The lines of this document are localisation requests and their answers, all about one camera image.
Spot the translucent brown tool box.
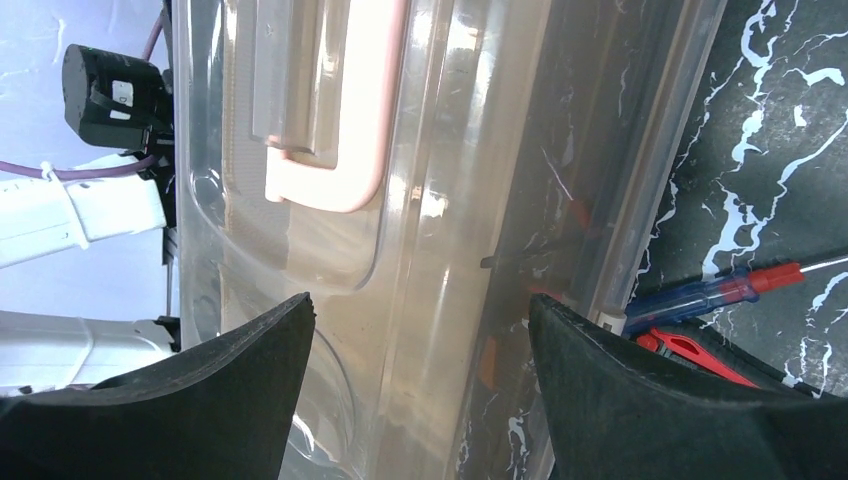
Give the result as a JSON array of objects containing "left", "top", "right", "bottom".
[{"left": 173, "top": 1, "right": 726, "bottom": 479}]

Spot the red black utility knife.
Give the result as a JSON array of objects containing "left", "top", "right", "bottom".
[{"left": 635, "top": 327, "right": 823, "bottom": 399}]

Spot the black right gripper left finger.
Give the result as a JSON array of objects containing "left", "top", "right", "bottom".
[{"left": 1, "top": 293, "right": 315, "bottom": 479}]

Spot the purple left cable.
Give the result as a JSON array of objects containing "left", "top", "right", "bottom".
[{"left": 0, "top": 13, "right": 167, "bottom": 181}]

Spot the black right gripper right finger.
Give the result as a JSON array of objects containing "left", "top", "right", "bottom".
[{"left": 529, "top": 294, "right": 847, "bottom": 479}]

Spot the black marbled mat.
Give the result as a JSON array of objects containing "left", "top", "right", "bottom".
[{"left": 453, "top": 1, "right": 847, "bottom": 479}]

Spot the blue red screwdriver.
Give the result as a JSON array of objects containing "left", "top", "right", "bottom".
[{"left": 622, "top": 255, "right": 847, "bottom": 336}]

